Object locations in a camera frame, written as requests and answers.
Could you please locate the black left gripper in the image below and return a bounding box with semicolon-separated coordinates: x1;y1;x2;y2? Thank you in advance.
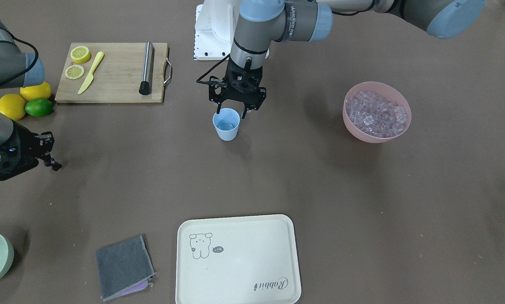
208;59;267;119

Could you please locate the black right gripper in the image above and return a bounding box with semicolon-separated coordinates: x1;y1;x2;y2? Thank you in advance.
0;122;56;181

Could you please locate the clear ice cube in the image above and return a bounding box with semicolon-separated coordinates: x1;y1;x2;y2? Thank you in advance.
217;120;236;131

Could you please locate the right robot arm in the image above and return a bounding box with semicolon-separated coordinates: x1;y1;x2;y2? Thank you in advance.
0;20;62;181

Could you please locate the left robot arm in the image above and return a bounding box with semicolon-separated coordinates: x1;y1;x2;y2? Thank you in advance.
205;0;485;119

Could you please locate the light blue cup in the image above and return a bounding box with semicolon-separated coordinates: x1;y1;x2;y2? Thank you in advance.
212;108;241;141

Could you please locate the pile of ice cubes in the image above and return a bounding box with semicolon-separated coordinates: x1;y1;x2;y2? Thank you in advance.
344;90;409;138

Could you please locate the green lime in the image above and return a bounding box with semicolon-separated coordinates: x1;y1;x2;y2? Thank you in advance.
24;98;54;117

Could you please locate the yellow lemon outer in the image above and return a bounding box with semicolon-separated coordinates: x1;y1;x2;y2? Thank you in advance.
0;94;27;121

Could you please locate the yellow lemon near board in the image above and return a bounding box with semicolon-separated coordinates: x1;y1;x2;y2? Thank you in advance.
20;81;52;101

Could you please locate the steel muddler black tip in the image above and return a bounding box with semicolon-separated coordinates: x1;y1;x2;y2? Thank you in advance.
138;42;154;95

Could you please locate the yellow plastic knife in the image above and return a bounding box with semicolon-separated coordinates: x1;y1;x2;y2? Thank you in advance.
77;51;105;95

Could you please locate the lemon half lower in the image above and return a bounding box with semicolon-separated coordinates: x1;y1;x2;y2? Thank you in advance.
65;64;85;80

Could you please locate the lemon half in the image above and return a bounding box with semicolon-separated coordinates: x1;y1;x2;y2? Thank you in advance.
65;64;85;80
70;46;92;64

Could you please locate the bamboo cutting board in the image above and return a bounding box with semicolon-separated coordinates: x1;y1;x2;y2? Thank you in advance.
55;42;171;103

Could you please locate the lemon half upper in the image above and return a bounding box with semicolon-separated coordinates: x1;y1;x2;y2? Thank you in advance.
70;46;92;64

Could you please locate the grey folded cloth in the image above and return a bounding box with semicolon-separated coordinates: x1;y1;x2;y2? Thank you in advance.
95;234;156;301

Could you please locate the pink bowl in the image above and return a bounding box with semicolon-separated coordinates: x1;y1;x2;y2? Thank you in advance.
342;81;412;144

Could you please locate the cream rabbit tray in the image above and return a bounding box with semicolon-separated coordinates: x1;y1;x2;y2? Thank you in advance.
175;214;301;304

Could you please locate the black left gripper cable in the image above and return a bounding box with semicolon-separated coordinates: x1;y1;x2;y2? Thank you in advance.
196;55;232;87

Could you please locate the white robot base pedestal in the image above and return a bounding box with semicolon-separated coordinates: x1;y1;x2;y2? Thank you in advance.
193;0;270;61

